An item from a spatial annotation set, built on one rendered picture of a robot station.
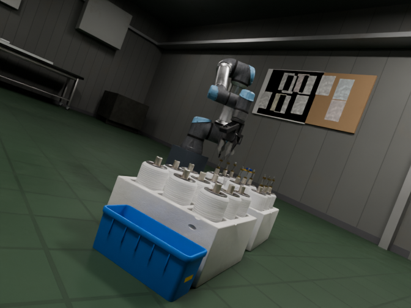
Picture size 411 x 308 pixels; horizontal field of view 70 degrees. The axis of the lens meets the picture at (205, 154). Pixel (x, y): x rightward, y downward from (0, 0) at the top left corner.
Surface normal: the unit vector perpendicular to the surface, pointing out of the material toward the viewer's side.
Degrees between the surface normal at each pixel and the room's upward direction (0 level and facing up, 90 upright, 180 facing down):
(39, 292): 0
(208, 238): 90
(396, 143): 90
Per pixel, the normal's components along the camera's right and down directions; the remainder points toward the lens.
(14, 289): 0.36, -0.93
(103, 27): 0.61, 0.26
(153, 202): -0.43, -0.13
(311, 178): -0.71, -0.25
